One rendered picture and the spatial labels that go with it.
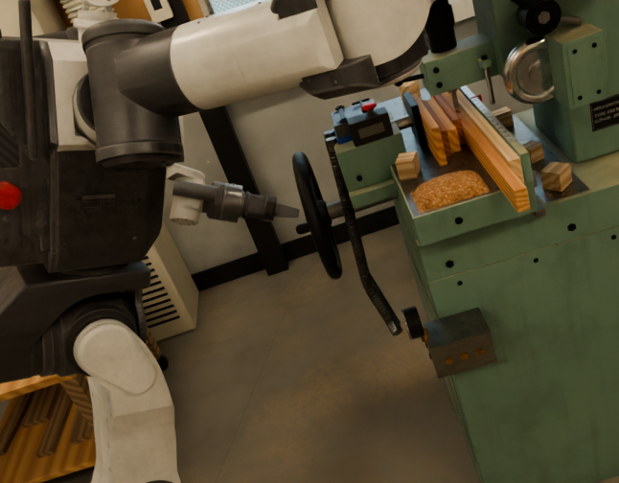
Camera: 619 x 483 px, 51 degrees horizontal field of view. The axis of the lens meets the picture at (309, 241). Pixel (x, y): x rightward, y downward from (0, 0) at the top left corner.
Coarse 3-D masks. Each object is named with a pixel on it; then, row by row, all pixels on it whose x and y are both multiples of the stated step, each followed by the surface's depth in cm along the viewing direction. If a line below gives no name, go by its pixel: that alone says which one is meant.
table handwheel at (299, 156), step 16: (304, 160) 135; (304, 176) 131; (304, 192) 129; (320, 192) 154; (304, 208) 129; (320, 208) 140; (336, 208) 140; (320, 224) 129; (320, 240) 129; (320, 256) 132; (336, 256) 149; (336, 272) 136
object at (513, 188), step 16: (432, 96) 153; (448, 96) 141; (464, 128) 126; (480, 144) 118; (480, 160) 120; (496, 160) 111; (496, 176) 110; (512, 176) 105; (512, 192) 102; (528, 208) 102
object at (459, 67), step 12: (480, 36) 127; (456, 48) 125; (468, 48) 123; (480, 48) 123; (492, 48) 124; (432, 60) 124; (444, 60) 124; (456, 60) 124; (468, 60) 124; (492, 60) 125; (432, 72) 125; (444, 72) 125; (456, 72) 125; (468, 72) 125; (480, 72) 126; (492, 72) 126; (432, 84) 126; (444, 84) 126; (456, 84) 127
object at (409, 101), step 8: (408, 96) 133; (408, 104) 131; (416, 104) 128; (408, 112) 135; (416, 112) 129; (392, 120) 134; (400, 120) 133; (408, 120) 133; (416, 120) 129; (400, 128) 134; (416, 128) 130; (416, 136) 135; (424, 136) 131; (424, 144) 132
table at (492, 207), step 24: (408, 144) 137; (432, 168) 124; (456, 168) 121; (480, 168) 119; (360, 192) 132; (384, 192) 132; (408, 192) 119; (528, 192) 110; (408, 216) 120; (432, 216) 111; (456, 216) 112; (480, 216) 112; (504, 216) 112; (432, 240) 114
